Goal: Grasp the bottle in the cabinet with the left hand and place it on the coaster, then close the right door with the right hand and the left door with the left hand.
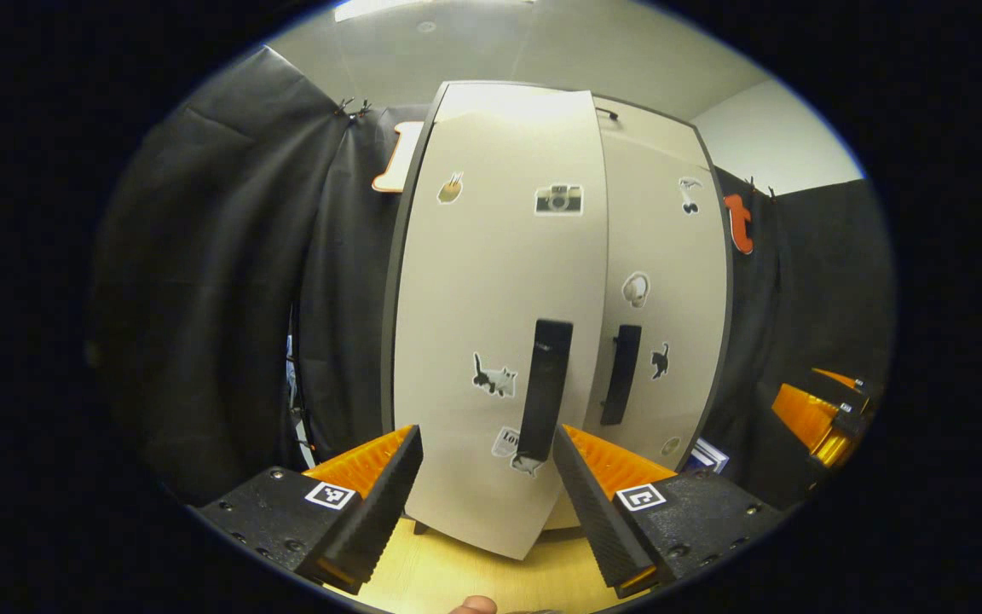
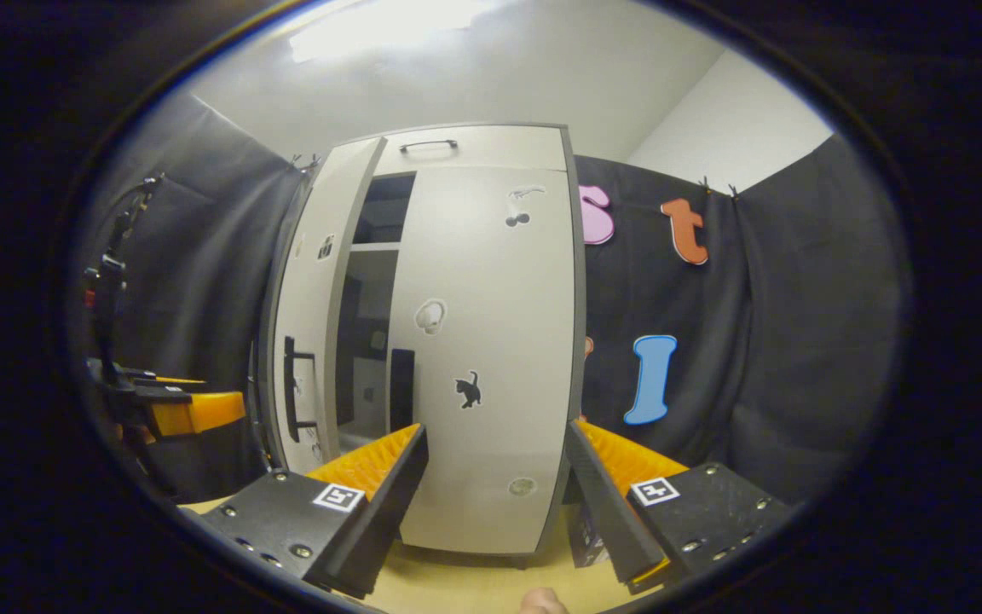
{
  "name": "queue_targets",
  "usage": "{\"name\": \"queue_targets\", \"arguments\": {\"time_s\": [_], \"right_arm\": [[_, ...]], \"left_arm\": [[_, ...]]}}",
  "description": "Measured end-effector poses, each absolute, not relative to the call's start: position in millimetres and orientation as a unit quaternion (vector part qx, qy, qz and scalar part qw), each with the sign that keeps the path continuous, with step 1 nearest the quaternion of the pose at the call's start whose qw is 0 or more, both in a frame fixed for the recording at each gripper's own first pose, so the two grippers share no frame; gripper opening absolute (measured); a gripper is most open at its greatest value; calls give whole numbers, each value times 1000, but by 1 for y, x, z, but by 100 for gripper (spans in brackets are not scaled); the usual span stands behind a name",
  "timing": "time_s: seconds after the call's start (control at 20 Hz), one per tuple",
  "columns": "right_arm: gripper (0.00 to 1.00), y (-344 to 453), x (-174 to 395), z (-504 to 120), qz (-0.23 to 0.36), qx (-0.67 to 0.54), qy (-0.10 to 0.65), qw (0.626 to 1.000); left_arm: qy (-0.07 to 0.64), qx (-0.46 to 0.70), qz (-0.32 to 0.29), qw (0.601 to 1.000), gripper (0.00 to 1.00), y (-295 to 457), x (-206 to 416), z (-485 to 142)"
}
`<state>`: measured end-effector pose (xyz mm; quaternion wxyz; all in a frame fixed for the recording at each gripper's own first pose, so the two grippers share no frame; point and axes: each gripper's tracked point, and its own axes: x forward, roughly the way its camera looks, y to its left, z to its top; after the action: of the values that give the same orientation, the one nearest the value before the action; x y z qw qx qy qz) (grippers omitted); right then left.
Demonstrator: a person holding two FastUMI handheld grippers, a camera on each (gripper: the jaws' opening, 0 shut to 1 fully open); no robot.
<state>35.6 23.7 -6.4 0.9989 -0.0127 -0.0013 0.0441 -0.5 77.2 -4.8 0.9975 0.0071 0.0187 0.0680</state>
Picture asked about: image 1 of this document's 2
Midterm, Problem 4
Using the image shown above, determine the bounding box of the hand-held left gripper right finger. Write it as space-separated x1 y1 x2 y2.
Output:
552 424 787 598

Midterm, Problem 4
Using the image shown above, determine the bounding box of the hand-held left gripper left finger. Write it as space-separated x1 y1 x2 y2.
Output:
191 424 425 595

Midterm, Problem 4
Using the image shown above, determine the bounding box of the white cabinet door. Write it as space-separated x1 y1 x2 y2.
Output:
393 83 610 561
542 128 732 531

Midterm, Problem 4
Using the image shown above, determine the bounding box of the white and grey cabinet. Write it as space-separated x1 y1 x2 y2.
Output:
380 79 735 534

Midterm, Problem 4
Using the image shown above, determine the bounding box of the light blue book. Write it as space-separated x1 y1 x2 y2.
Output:
685 437 731 475

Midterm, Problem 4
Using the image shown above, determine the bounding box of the black backdrop cloth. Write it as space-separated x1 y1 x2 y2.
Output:
86 47 898 514

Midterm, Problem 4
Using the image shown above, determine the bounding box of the ceiling light panel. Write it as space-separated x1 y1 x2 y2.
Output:
335 0 536 23

